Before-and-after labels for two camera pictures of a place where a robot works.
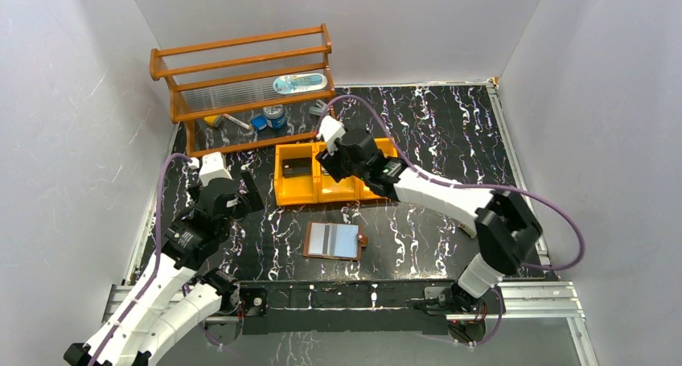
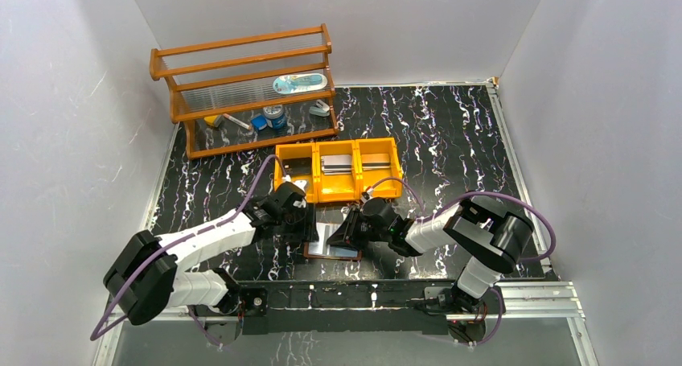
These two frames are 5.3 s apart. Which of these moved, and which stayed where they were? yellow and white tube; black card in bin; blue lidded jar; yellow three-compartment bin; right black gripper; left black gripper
Moved: left black gripper; right black gripper
Stayed: black card in bin; blue lidded jar; yellow three-compartment bin; yellow and white tube
